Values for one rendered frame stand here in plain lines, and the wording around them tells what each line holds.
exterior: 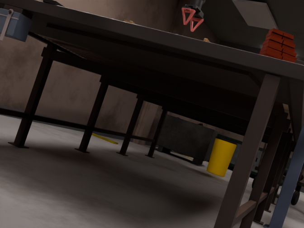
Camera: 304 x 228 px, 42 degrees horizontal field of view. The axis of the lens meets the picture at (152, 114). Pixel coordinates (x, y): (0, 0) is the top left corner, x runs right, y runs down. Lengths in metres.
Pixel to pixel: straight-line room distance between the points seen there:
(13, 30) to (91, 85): 4.25
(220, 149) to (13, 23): 5.29
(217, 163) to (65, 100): 2.80
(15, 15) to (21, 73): 3.16
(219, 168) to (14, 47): 3.88
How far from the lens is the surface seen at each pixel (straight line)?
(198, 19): 2.03
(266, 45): 2.56
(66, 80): 5.82
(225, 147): 6.88
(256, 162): 9.61
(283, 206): 3.49
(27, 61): 5.24
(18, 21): 2.08
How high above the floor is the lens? 0.54
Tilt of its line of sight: 1 degrees up
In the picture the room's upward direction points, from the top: 19 degrees clockwise
